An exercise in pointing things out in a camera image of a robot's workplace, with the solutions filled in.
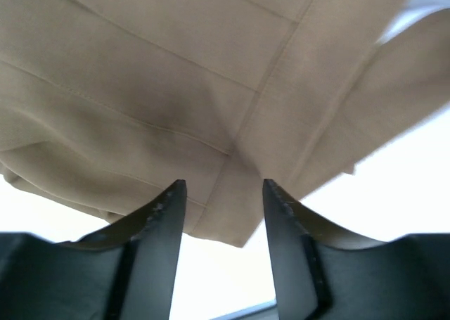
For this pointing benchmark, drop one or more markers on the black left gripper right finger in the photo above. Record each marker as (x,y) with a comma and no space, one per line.
(324,271)

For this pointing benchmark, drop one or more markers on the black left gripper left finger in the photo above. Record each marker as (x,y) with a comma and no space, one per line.
(123,271)

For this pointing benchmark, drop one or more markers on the tan brown skirt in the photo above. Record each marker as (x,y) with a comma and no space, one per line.
(104,103)

